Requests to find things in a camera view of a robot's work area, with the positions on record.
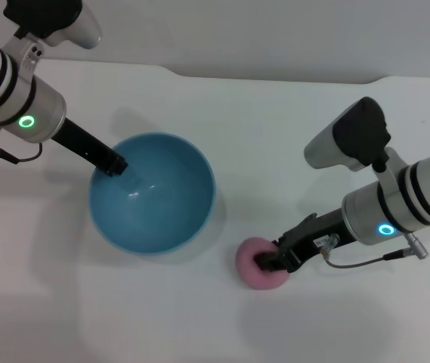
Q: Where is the pink peach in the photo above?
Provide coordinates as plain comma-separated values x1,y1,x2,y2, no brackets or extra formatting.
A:
235,236,292,292

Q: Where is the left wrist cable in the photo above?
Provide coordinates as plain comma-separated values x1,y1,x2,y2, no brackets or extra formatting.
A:
0,126,44,165

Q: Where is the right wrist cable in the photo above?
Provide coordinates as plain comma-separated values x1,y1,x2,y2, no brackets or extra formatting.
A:
320,233,430,268

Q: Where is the wrist cable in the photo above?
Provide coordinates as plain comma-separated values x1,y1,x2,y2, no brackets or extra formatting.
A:
320,233,430,268
0,126,44,165

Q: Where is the blue bowl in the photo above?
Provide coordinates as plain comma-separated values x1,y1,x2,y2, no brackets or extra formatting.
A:
88,132,217,259

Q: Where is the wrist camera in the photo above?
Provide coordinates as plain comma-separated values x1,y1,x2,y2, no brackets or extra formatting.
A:
2,0,104,51
303,96,393,173

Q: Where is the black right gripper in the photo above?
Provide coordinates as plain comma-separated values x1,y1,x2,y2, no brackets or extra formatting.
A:
254,209,356,275

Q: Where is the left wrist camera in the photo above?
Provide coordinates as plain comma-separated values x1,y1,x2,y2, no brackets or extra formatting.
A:
2,0,104,51

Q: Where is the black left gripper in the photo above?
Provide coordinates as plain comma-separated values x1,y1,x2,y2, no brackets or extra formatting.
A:
50,118,130,178

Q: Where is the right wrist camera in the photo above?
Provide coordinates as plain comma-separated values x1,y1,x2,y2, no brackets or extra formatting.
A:
303,96,393,173

